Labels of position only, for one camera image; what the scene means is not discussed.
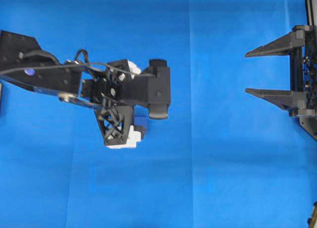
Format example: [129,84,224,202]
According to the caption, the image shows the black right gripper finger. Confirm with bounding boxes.
[245,31,305,57]
[245,88,307,116]

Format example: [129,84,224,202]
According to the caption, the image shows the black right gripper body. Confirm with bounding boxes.
[289,25,317,139]

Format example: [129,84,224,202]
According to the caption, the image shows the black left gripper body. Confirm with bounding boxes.
[83,60,150,149]

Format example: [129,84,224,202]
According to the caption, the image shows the blue block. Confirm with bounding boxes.
[134,115,148,128]

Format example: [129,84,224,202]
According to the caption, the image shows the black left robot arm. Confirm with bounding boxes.
[0,31,152,149]

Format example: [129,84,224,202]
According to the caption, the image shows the blue table cloth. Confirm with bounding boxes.
[0,0,317,228]

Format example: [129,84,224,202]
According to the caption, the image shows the black aluminium table frame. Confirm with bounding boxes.
[305,0,317,26]

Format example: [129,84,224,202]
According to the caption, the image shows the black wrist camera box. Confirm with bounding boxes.
[118,59,171,119]

